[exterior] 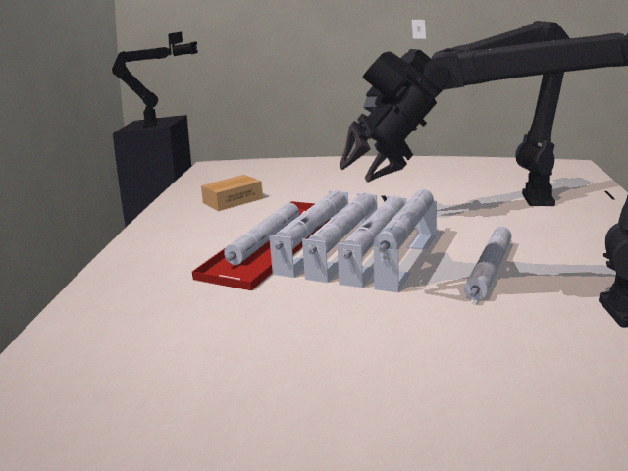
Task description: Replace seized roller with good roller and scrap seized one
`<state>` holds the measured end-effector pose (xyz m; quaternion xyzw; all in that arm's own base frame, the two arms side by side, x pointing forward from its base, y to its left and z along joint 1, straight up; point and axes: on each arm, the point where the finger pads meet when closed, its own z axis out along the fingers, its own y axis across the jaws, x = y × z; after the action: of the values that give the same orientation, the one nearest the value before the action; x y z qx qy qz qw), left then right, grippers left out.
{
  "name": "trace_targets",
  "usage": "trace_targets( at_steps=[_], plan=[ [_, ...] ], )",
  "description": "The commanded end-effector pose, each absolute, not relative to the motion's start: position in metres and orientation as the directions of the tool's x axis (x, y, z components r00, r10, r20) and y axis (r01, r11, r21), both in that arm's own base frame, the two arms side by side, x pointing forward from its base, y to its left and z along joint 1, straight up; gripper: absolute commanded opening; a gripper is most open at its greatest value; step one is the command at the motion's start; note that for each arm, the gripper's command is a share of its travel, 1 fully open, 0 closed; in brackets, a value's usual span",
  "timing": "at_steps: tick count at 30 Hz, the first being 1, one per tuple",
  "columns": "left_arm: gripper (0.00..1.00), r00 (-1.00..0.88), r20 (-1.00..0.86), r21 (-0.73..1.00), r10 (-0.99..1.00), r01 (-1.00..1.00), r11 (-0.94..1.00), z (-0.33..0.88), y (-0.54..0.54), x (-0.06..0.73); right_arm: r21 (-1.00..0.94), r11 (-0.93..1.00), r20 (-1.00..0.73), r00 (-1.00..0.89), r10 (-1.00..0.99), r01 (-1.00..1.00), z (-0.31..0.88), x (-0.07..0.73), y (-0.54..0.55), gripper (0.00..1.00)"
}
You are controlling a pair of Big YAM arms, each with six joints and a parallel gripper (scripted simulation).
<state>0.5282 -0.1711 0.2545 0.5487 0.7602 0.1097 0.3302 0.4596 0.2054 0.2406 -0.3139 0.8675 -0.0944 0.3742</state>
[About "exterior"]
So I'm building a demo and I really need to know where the brown cardboard box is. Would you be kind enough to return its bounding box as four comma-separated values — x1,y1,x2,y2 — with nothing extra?
201,175,263,211

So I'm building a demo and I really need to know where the red scrap tray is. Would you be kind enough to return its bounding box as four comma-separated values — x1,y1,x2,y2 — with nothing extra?
192,201,315,290

